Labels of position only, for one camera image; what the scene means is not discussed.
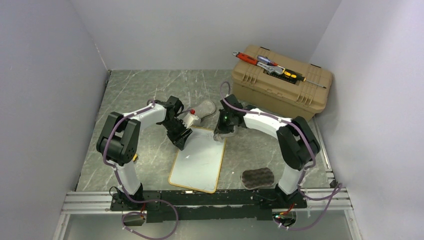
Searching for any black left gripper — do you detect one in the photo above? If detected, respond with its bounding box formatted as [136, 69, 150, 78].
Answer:
[161, 118, 193, 151]

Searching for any yellow framed whiteboard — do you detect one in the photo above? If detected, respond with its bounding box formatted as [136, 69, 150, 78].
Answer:
[168, 127, 226, 194]

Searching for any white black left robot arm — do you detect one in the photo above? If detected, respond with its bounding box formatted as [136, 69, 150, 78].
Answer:
[96, 96, 193, 210]

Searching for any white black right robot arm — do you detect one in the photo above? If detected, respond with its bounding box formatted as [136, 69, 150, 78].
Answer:
[213, 94, 321, 208]

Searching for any grey silver scrubbing sponge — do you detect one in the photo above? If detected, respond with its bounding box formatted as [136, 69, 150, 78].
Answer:
[192, 99, 216, 119]

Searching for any tan plastic toolbox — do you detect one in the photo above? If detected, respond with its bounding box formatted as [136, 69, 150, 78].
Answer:
[231, 45, 334, 121]

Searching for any dark wavy foam sponge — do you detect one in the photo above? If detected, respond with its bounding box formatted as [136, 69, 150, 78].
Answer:
[240, 167, 275, 190]

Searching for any blue red screwdriver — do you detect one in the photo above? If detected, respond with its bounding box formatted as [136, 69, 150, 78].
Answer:
[257, 55, 280, 67]

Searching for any yellow black screwdriver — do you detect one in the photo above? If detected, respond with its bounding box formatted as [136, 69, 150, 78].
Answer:
[282, 68, 327, 89]

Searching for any red handled adjustable wrench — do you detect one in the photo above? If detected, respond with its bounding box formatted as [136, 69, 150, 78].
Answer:
[232, 51, 285, 75]

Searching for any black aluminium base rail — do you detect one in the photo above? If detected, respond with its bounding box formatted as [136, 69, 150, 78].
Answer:
[61, 188, 354, 223]

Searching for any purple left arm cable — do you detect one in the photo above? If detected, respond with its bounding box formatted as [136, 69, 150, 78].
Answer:
[102, 98, 180, 240]

